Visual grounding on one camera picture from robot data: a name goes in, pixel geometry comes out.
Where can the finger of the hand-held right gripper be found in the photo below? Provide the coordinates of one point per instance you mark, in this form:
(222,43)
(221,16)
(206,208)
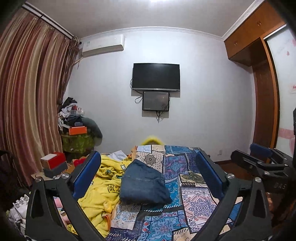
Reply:
(249,162)
(261,149)

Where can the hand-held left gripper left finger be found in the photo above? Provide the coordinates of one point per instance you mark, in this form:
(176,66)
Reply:
(85,178)

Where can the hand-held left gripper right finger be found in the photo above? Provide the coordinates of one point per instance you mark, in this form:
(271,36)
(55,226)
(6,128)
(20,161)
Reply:
(210,176)

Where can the blue denim jacket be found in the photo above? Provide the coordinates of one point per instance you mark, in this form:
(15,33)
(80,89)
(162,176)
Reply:
(143,183)

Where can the pile of clothes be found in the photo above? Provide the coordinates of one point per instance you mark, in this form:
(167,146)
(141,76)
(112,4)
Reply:
(69,111)

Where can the yellow printed blanket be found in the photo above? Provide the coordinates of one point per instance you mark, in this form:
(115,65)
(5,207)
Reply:
(104,185)

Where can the grey box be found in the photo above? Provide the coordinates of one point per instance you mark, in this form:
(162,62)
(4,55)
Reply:
(55,170)

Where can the blue patchwork bedspread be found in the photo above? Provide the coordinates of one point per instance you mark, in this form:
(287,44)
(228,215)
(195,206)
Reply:
(185,201)

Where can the red and white box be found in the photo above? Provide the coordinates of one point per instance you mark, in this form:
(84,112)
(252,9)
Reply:
(54,160)

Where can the green patterned stool cover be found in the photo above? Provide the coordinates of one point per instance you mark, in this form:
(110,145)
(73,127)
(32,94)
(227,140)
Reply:
(77,142)

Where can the white paper sheet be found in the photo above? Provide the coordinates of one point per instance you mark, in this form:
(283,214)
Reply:
(119,154)

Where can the orange box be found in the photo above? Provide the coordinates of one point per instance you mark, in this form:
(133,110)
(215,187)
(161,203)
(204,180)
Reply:
(78,130)

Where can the wooden wardrobe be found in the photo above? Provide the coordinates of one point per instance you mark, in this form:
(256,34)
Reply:
(263,92)

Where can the white sliding door pink hearts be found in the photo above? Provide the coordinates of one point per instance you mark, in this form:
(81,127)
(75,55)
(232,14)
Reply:
(285,92)

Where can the yellow soft cushion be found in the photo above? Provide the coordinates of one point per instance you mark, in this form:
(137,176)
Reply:
(152,141)

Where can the dark chair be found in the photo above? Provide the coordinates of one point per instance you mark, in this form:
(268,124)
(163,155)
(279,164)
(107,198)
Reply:
(8,173)

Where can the striped brown curtain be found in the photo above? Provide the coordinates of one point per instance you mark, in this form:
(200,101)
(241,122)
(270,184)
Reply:
(30,97)

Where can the white air conditioner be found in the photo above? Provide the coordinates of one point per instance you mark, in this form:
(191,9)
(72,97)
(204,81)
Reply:
(101,45)

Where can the white wall socket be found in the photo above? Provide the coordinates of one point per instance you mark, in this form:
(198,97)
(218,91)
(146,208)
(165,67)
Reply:
(220,152)

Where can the small black wall monitor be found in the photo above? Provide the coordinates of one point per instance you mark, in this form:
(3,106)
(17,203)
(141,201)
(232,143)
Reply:
(155,100)

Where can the black wall television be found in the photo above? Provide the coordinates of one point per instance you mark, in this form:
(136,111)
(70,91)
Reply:
(156,75)

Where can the curtain rail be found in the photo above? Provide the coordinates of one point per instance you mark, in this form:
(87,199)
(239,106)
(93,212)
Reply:
(48,20)

